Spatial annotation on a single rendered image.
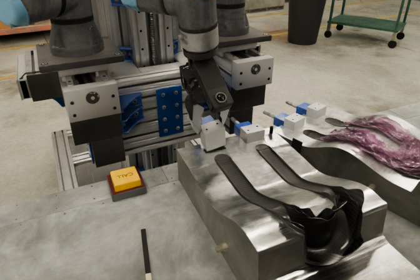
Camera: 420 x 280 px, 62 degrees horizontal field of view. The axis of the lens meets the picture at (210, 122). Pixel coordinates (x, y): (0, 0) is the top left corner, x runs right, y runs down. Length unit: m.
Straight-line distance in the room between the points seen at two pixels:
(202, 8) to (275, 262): 0.44
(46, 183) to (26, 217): 1.49
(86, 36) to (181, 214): 0.56
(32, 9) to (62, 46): 0.17
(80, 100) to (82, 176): 1.05
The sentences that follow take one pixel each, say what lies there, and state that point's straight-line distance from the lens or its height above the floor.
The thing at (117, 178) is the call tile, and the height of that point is 0.84.
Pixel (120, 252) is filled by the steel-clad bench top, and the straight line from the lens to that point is 0.75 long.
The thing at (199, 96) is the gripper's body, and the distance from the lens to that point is 0.74.
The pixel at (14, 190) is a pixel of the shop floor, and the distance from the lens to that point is 2.39.
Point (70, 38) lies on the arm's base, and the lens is 1.05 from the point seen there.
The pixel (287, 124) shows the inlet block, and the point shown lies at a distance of 1.01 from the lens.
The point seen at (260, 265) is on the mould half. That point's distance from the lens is 0.58.
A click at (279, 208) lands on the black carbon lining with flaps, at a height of 0.92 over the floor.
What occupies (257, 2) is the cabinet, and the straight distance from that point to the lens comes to 6.68.
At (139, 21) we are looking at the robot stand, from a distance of 1.18.
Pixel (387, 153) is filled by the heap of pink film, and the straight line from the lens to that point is 0.89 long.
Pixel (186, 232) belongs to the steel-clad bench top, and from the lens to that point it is 0.76.
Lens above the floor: 1.35
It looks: 29 degrees down
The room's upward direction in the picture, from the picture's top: straight up
